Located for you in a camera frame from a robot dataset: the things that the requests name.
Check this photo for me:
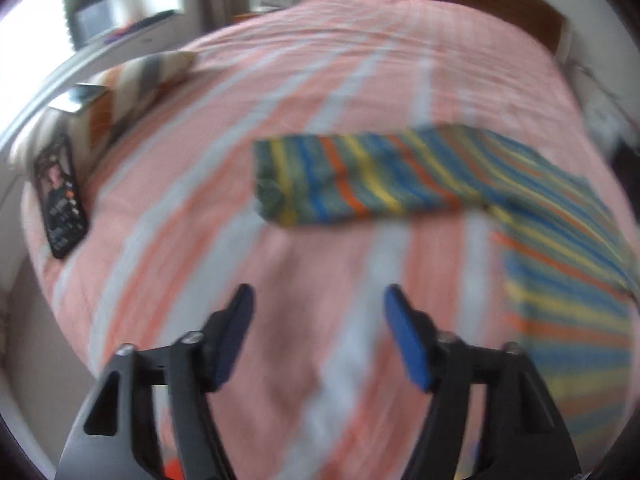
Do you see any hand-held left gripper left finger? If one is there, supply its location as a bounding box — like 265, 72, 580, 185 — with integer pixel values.
54, 284, 256, 480

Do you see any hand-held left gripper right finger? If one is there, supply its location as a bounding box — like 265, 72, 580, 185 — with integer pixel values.
382, 284, 583, 480

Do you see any multicolour striped knit garment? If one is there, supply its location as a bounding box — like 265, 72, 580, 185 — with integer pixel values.
252, 125, 640, 441

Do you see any black phone with picture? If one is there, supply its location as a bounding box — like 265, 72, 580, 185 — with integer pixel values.
34, 134, 90, 260

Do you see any bed with pink striped sheet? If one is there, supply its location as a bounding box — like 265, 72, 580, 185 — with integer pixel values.
22, 0, 636, 480

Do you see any striped cushion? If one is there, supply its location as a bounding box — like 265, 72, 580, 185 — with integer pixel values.
65, 51, 197, 161

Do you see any silver flat device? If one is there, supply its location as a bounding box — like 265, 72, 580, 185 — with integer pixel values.
47, 84, 108, 115

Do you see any white ledge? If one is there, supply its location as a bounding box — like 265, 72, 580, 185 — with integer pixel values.
0, 9, 187, 156

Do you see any dark monitor screen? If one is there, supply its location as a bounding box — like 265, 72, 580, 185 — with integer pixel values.
59, 0, 113, 51

